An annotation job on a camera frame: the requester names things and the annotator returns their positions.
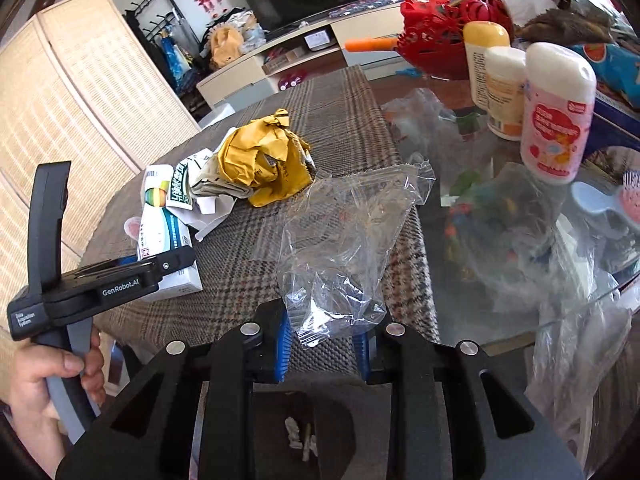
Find white medicine box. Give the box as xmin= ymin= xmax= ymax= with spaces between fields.
xmin=138 ymin=165 xmax=203 ymax=302

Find white black-lined paper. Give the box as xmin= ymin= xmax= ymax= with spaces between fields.
xmin=166 ymin=148 xmax=254 ymax=242

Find clear plastic bag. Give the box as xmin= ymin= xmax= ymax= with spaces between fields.
xmin=278 ymin=153 xmax=436 ymax=348

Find yellow paper bag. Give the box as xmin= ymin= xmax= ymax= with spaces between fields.
xmin=216 ymin=108 xmax=316 ymax=208

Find person's left hand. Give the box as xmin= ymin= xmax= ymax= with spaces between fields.
xmin=9 ymin=328 xmax=106 ymax=478

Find woven folding screen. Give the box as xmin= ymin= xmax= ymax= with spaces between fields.
xmin=0 ymin=0 xmax=202 ymax=331

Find pink blue hairbrush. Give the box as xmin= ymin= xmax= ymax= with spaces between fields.
xmin=570 ymin=169 xmax=640 ymax=232

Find yellow plush backpack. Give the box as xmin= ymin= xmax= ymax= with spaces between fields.
xmin=209 ymin=25 xmax=244 ymax=70

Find black coat rack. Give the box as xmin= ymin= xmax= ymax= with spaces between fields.
xmin=113 ymin=0 xmax=206 ymax=114

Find grey plaid tablecloth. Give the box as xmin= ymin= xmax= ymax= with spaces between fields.
xmin=94 ymin=67 xmax=440 ymax=353

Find red slippers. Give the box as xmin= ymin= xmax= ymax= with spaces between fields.
xmin=278 ymin=70 xmax=308 ymax=91

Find white cap orange label bottle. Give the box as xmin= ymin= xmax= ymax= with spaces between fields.
xmin=485 ymin=47 xmax=526 ymax=142

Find white pink label bottle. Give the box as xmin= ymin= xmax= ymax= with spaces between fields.
xmin=520 ymin=42 xmax=597 ymax=185

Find beige grey TV cabinet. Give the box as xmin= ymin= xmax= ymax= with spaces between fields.
xmin=196 ymin=3 xmax=408 ymax=110

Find red plastic basket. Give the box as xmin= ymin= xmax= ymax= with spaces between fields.
xmin=396 ymin=0 xmax=514 ymax=80

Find yellow cap white bottle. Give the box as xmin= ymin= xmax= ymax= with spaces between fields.
xmin=463 ymin=21 xmax=511 ymax=110

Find blue snack packet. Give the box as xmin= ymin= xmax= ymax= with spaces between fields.
xmin=570 ymin=44 xmax=640 ymax=108

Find orange handle tool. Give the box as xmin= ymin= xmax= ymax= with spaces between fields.
xmin=344 ymin=36 xmax=398 ymax=53

